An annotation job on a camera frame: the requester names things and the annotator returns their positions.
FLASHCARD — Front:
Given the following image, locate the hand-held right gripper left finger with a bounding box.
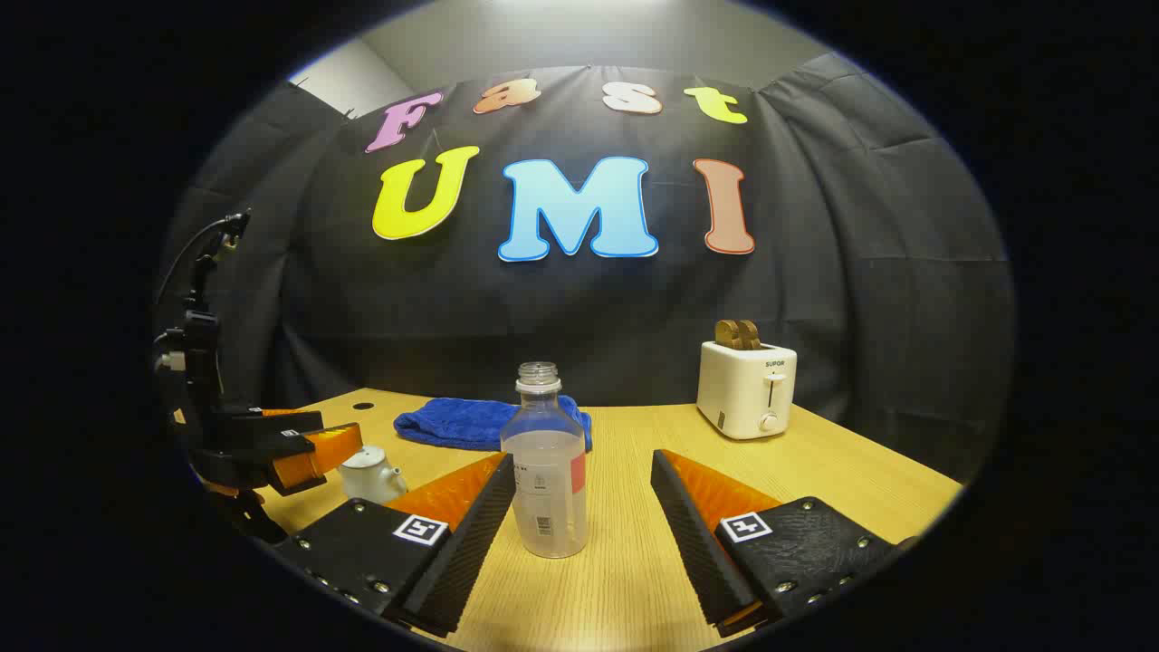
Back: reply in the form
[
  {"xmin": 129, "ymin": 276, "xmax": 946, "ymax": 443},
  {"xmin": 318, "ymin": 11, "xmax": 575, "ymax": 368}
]
[{"xmin": 272, "ymin": 452, "xmax": 518, "ymax": 638}]

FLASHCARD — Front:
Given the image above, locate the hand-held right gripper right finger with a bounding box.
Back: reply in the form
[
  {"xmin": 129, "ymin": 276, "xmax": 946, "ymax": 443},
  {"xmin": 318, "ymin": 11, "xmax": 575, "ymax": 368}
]
[{"xmin": 650, "ymin": 448, "xmax": 908, "ymax": 638}]

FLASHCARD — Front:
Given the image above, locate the clear plastic water bottle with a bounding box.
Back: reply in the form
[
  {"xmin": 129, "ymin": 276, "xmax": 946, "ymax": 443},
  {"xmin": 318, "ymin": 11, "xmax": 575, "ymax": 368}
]
[{"xmin": 501, "ymin": 361, "xmax": 589, "ymax": 559}]

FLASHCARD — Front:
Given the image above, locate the white ceramic teacup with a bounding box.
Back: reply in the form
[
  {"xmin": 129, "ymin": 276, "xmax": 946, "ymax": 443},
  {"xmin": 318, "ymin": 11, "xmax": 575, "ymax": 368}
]
[{"xmin": 339, "ymin": 457, "xmax": 409, "ymax": 505}]

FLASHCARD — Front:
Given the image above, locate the blue towel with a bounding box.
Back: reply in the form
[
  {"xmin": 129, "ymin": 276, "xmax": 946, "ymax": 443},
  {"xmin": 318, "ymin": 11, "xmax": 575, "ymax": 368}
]
[{"xmin": 394, "ymin": 396, "xmax": 594, "ymax": 452}]

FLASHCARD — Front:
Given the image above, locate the white toaster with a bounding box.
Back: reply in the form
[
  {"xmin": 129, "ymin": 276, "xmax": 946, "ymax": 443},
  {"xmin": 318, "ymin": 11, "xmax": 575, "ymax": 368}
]
[{"xmin": 696, "ymin": 340, "xmax": 799, "ymax": 441}]

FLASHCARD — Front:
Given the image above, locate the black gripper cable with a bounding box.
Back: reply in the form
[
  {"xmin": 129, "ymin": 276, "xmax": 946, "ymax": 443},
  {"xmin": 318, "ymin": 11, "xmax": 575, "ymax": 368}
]
[{"xmin": 156, "ymin": 215, "xmax": 238, "ymax": 309}]

